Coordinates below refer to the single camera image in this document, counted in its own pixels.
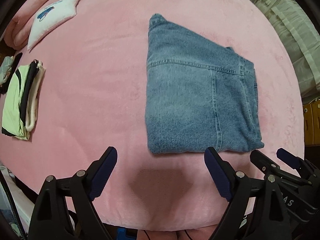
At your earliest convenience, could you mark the blue denim jacket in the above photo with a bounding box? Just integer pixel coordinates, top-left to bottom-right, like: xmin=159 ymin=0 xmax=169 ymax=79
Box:
xmin=145 ymin=14 xmax=264 ymax=154

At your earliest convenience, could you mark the white bedside cabinet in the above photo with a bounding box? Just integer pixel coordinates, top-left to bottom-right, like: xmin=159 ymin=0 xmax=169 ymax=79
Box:
xmin=1 ymin=165 xmax=34 ymax=239

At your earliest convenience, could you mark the cream folded garment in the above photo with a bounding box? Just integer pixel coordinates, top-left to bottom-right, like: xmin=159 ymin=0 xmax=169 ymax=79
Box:
xmin=25 ymin=61 xmax=46 ymax=132

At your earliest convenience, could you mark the green black folded garment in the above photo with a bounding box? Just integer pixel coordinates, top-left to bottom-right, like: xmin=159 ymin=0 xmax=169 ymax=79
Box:
xmin=2 ymin=60 xmax=43 ymax=140

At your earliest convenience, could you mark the pink bed blanket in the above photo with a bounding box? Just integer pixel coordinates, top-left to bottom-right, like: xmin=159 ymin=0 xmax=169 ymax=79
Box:
xmin=1 ymin=0 xmax=304 ymax=231

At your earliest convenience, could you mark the white sheer curtain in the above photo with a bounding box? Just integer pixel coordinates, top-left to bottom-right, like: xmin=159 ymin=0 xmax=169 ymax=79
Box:
xmin=250 ymin=0 xmax=319 ymax=98

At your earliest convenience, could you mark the grey patterned folded garment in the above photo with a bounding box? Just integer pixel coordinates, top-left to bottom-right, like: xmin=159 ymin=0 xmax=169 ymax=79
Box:
xmin=1 ymin=53 xmax=23 ymax=94

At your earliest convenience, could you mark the folded pink quilt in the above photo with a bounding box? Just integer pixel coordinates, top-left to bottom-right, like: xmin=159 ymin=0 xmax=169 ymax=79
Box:
xmin=3 ymin=0 xmax=59 ymax=50

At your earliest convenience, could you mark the white pillow blue print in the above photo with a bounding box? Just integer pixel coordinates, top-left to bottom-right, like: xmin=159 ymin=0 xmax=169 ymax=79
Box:
xmin=27 ymin=0 xmax=79 ymax=51

